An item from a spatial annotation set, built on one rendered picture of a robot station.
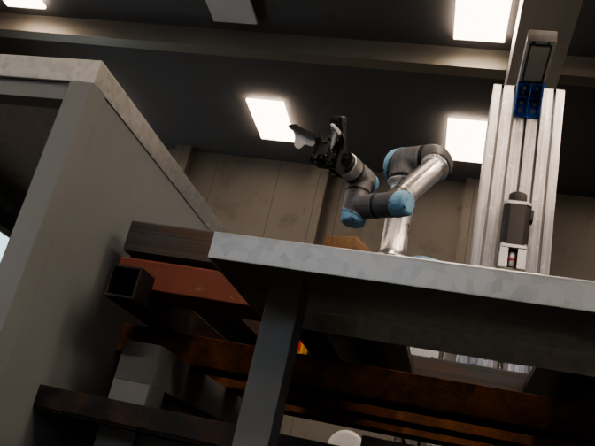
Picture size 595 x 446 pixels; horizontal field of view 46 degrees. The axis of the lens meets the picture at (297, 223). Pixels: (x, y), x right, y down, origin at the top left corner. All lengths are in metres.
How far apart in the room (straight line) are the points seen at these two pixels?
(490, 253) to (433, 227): 9.80
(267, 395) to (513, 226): 1.63
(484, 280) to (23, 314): 0.62
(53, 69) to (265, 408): 0.63
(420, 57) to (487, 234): 6.94
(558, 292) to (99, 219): 0.73
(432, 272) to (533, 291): 0.10
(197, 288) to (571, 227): 11.48
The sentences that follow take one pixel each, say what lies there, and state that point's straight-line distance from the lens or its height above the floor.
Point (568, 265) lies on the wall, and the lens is 12.18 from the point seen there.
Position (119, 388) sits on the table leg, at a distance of 1.11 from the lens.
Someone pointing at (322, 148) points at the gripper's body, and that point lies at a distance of 2.01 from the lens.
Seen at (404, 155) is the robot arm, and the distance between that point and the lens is 2.39.
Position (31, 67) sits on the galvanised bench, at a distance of 1.19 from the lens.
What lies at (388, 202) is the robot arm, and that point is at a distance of 2.02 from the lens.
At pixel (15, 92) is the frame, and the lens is 1.18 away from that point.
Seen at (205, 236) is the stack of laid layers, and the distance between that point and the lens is 1.13.
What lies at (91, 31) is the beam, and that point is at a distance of 10.67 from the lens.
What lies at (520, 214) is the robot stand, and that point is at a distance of 2.36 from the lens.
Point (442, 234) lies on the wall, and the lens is 12.14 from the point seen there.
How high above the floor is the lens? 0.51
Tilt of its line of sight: 21 degrees up
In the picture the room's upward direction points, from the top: 13 degrees clockwise
